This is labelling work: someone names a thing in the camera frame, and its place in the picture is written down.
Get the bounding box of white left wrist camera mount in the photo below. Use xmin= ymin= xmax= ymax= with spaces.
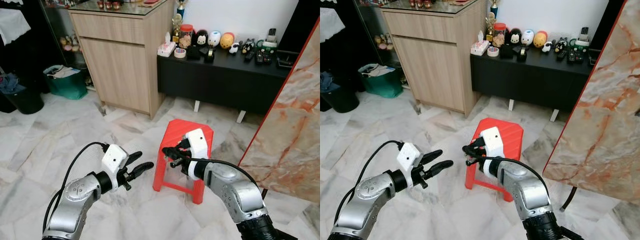
xmin=101 ymin=144 xmax=130 ymax=191
xmin=396 ymin=142 xmax=425 ymax=189

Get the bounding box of white cloth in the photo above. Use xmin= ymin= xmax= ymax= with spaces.
xmin=0 ymin=7 xmax=32 ymax=46
xmin=320 ymin=7 xmax=346 ymax=43

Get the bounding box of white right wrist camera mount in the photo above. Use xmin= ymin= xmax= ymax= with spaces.
xmin=481 ymin=126 xmax=505 ymax=177
xmin=182 ymin=128 xmax=210 ymax=180

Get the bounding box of green desk organiser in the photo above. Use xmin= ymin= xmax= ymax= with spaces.
xmin=256 ymin=39 xmax=278 ymax=64
xmin=569 ymin=37 xmax=591 ymax=63

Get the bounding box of black bin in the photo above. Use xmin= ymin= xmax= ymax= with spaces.
xmin=0 ymin=74 xmax=45 ymax=115
xmin=320 ymin=72 xmax=360 ymax=113

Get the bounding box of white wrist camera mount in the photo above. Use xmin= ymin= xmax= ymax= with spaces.
xmin=396 ymin=142 xmax=425 ymax=189
xmin=182 ymin=128 xmax=210 ymax=180
xmin=481 ymin=126 xmax=505 ymax=177
xmin=101 ymin=144 xmax=130 ymax=191

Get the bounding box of pink white tissue box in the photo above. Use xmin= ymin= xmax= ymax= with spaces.
xmin=470 ymin=31 xmax=490 ymax=56
xmin=157 ymin=32 xmax=177 ymax=57

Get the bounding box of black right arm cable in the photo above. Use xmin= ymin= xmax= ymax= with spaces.
xmin=487 ymin=156 xmax=551 ymax=196
xmin=192 ymin=157 xmax=261 ymax=190

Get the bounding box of light wooden cabinet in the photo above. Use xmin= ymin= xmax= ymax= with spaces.
xmin=68 ymin=0 xmax=176 ymax=120
xmin=381 ymin=0 xmax=488 ymax=118

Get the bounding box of marble table with red edge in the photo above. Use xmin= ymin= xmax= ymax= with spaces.
xmin=542 ymin=0 xmax=640 ymax=203
xmin=239 ymin=20 xmax=321 ymax=203

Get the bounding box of red lidded jar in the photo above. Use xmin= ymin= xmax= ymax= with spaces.
xmin=492 ymin=22 xmax=507 ymax=48
xmin=179 ymin=24 xmax=195 ymax=49

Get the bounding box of black low console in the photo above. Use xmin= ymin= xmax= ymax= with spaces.
xmin=157 ymin=47 xmax=301 ymax=124
xmin=470 ymin=47 xmax=598 ymax=124

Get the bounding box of red plastic stool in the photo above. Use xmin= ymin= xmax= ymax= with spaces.
xmin=465 ymin=117 xmax=524 ymax=202
xmin=152 ymin=119 xmax=215 ymax=205

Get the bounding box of small gold trophy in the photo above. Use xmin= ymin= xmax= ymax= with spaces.
xmin=485 ymin=12 xmax=497 ymax=42
xmin=172 ymin=14 xmax=184 ymax=44

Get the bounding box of green bag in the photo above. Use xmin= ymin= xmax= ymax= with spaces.
xmin=44 ymin=65 xmax=89 ymax=101
xmin=358 ymin=63 xmax=404 ymax=99

